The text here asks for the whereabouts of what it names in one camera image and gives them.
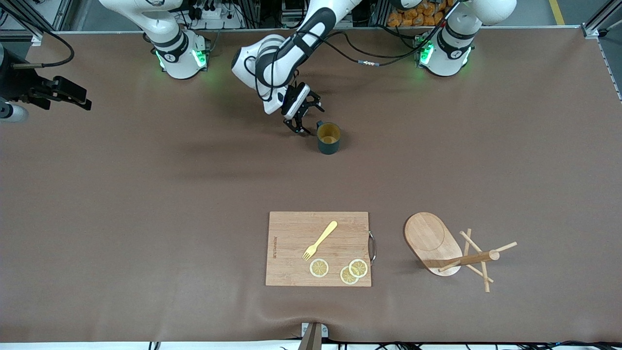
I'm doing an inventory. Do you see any aluminium frame rail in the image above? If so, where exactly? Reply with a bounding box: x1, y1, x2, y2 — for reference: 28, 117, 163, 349
0, 0, 73, 47
581, 0, 622, 39

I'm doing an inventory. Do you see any bag of orange buns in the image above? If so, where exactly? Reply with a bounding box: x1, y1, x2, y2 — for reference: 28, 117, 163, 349
387, 0, 445, 27

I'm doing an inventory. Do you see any grey electronics box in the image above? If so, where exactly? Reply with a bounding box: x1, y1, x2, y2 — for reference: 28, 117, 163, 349
281, 0, 311, 29

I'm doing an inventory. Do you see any bamboo cutting board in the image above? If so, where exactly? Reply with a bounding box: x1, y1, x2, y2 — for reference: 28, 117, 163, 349
265, 211, 378, 287

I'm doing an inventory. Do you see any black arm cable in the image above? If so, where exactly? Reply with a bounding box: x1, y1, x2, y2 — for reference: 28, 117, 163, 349
245, 0, 460, 103
5, 17, 74, 69

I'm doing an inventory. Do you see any white power strip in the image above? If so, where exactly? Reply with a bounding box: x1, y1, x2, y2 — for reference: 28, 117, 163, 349
187, 0, 243, 30

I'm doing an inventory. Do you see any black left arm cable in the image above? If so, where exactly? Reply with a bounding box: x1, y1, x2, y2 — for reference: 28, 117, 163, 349
245, 0, 460, 103

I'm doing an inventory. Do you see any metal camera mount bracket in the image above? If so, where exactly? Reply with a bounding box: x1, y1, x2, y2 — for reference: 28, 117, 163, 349
297, 322, 329, 350

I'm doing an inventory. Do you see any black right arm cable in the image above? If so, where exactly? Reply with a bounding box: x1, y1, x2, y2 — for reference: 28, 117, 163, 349
5, 17, 74, 69

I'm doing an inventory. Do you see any wooden mug tree rack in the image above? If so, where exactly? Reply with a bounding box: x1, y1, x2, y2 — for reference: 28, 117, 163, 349
403, 212, 518, 293

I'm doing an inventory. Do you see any yellow plastic fork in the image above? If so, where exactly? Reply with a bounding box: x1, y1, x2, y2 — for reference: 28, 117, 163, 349
302, 221, 338, 261

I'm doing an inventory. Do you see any dark teal ribbed mug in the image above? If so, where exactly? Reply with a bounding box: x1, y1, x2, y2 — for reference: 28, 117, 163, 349
317, 121, 341, 155

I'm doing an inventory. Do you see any brown table cover mat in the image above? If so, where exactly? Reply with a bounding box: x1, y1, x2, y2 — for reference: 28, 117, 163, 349
0, 27, 622, 343

